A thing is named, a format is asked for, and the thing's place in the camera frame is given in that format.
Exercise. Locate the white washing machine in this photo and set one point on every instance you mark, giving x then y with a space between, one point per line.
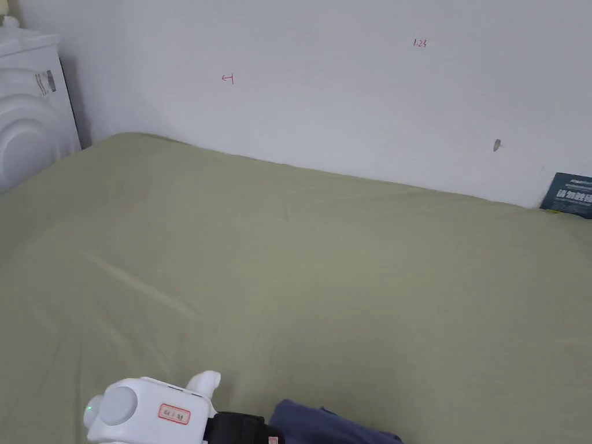
27 111

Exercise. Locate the bed with pale green sheet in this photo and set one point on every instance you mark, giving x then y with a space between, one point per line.
296 286

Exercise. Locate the dark blue printed card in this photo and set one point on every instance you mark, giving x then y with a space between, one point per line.
571 194

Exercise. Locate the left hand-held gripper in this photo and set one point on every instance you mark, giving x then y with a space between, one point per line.
148 409

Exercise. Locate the dark blue shirt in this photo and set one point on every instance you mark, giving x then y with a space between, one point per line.
323 425

